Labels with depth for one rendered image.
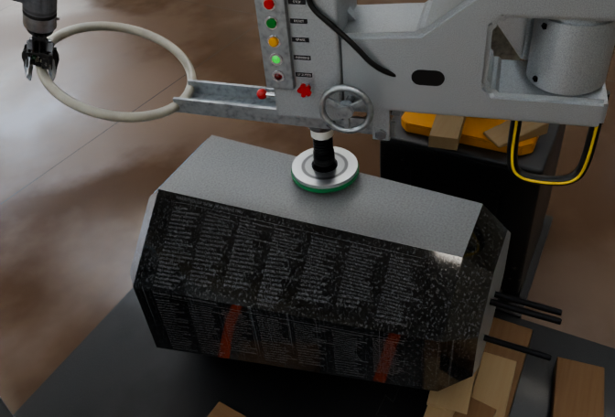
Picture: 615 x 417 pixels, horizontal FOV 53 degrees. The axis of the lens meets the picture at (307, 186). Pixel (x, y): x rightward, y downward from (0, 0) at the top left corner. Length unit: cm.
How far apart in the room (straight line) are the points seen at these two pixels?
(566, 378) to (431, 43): 138
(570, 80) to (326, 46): 60
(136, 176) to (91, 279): 78
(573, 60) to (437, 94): 33
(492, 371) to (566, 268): 83
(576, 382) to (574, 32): 134
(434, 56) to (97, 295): 198
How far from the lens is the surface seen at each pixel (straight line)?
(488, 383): 226
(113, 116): 189
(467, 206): 192
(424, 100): 166
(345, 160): 199
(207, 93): 204
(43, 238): 343
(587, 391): 246
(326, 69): 165
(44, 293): 313
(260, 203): 195
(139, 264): 212
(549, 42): 159
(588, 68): 162
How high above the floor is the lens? 207
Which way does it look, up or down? 39 degrees down
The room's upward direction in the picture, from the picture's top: 6 degrees counter-clockwise
